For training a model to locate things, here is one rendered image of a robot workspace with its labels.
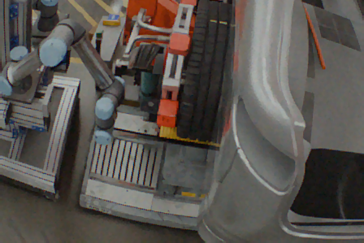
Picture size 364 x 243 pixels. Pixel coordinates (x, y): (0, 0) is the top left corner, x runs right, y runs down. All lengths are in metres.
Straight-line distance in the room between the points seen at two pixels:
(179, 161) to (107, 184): 0.43
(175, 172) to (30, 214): 0.98
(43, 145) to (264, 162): 1.77
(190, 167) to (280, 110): 1.65
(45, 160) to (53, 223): 0.40
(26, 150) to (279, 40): 1.91
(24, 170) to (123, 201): 0.65
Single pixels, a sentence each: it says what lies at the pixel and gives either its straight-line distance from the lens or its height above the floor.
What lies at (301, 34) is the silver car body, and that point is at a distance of 2.23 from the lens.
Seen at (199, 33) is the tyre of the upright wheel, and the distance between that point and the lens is 2.32.
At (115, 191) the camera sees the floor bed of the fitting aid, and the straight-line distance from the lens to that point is 3.05.
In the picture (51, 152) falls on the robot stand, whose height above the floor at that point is 0.23.
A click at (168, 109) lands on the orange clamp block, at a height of 0.88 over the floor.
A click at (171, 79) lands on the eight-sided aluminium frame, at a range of 2.34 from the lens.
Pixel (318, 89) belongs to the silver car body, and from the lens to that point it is 2.48.
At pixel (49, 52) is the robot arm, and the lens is 2.02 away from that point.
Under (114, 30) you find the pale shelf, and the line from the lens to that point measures 3.40.
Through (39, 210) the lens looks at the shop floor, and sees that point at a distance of 3.06.
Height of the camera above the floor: 2.61
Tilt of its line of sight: 47 degrees down
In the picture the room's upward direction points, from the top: 10 degrees clockwise
